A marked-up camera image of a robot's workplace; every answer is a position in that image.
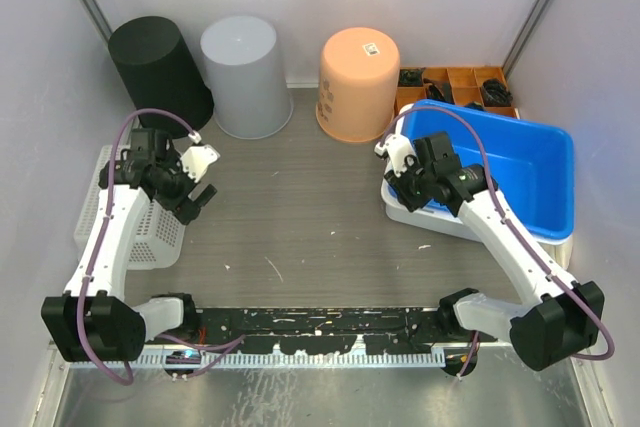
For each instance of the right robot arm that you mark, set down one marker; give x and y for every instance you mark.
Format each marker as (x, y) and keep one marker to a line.
(556, 317)

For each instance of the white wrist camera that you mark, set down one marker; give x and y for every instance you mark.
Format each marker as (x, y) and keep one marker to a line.
(394, 148)
(198, 158)

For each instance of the grey bucket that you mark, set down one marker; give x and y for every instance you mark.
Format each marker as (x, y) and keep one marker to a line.
(245, 73)

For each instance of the orange compartment organizer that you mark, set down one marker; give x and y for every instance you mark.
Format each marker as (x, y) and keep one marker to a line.
(466, 82)

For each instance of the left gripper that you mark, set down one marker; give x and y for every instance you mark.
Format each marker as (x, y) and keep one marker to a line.
(183, 207)

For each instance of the yellow blue rolled item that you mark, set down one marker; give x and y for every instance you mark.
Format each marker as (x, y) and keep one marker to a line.
(475, 105)

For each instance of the black bucket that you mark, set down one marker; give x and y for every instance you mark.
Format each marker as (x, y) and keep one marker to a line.
(158, 70)

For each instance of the dark rolled item far left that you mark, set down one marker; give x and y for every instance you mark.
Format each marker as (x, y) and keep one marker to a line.
(411, 77)

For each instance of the blue perforated basket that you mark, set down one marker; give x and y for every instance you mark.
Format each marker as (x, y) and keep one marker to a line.
(159, 236)

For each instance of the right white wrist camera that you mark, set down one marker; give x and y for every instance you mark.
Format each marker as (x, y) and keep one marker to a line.
(394, 148)

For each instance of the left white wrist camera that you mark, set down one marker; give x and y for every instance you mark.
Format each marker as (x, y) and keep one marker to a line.
(198, 158)

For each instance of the orange bucket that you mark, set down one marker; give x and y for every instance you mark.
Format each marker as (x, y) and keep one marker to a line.
(358, 77)

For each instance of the blue plastic tub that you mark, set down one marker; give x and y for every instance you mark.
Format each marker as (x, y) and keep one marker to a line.
(532, 163)

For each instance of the dark rolled item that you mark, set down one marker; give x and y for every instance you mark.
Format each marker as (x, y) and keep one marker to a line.
(411, 77)
(495, 93)
(439, 91)

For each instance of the dark rolled item centre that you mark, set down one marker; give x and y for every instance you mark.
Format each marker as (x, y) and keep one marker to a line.
(439, 91)

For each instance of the white cable duct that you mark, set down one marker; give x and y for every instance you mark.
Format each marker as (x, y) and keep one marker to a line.
(355, 359)

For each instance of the dark rolled item right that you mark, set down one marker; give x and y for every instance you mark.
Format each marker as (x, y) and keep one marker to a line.
(495, 93)

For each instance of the black mounting rail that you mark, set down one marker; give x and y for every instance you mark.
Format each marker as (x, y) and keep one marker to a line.
(314, 331)

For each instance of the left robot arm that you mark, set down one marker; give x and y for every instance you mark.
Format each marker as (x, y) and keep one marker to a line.
(90, 320)

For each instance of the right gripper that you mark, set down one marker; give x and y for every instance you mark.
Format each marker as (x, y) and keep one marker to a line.
(400, 185)

